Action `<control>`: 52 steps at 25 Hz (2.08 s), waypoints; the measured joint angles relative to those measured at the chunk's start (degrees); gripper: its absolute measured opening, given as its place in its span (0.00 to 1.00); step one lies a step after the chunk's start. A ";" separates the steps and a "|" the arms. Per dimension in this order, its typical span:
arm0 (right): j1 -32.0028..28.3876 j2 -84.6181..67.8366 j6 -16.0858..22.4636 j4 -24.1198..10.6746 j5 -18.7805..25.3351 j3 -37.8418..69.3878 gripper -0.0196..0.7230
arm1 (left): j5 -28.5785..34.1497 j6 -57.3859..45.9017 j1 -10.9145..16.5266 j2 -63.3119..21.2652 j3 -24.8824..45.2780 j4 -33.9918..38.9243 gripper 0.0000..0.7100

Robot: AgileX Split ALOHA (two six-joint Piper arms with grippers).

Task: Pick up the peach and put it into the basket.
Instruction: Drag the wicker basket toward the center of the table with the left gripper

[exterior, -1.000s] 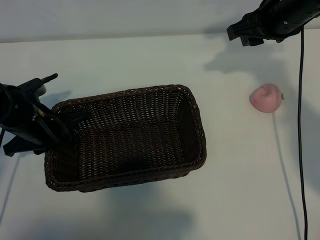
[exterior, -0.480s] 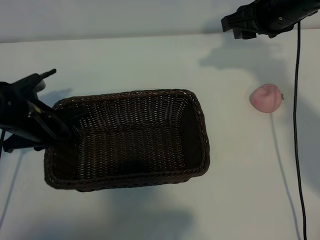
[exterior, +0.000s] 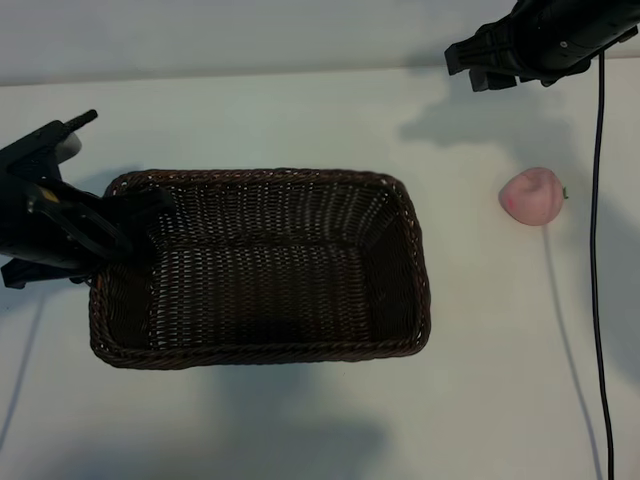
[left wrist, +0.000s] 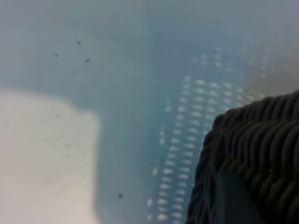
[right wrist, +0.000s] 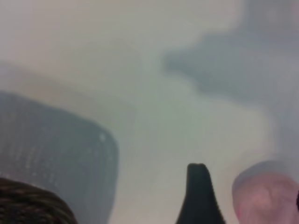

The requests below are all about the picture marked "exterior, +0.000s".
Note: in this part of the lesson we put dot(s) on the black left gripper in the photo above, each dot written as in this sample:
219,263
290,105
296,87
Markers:
50,235

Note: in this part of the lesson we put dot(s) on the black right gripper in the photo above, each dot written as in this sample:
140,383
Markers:
540,45

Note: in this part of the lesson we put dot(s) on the pink peach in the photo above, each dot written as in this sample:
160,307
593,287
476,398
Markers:
532,197

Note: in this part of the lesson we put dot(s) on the dark brown wicker basket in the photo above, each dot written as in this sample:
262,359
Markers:
260,280

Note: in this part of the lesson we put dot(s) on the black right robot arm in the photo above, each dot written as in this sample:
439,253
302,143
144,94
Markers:
625,17

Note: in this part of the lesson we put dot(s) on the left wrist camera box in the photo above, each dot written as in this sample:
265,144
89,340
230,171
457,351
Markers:
45,142

